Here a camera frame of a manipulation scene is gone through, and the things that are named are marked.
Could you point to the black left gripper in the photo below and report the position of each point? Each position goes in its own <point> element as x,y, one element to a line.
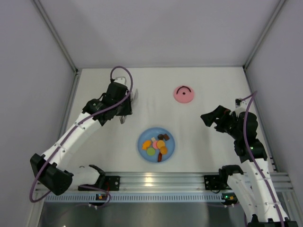
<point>128,107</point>

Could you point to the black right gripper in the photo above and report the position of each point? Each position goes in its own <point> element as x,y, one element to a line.
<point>219,121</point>

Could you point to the brown square chocolate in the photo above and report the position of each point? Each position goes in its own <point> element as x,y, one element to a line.
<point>166,137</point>

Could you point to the dark round chocolate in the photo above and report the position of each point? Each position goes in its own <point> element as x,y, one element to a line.
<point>160,136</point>

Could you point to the tan round cracker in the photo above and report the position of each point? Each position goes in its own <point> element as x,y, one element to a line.
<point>160,144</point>

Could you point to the orange fish cookie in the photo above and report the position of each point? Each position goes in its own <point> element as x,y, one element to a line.
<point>146,145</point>

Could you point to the pink sandwich cookie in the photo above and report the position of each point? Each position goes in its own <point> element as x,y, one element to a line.
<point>154,144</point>

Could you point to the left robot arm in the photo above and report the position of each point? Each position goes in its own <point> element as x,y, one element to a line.
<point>51,167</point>

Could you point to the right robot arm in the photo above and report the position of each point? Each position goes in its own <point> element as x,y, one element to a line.
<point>251,180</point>

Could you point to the pink round lid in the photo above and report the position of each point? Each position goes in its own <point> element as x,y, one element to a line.
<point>183,94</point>

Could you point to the blue plate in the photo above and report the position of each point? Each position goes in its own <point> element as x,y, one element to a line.
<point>154,132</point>

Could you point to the yellow swirl cookie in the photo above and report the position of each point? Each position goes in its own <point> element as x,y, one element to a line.
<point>163,150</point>

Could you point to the red chicken wing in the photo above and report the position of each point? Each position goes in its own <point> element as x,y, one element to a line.
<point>159,159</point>

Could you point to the green sandwich cookie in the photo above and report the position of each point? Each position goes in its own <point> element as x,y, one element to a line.
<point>151,151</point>

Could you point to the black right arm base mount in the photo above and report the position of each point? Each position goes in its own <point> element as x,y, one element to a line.
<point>214,183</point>

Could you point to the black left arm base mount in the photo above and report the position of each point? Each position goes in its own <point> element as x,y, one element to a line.
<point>105,183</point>

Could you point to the aluminium frame rail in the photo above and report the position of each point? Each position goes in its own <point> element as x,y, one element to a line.
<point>160,182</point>

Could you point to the white slotted cable duct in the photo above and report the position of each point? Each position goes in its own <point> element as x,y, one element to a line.
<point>138,197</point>

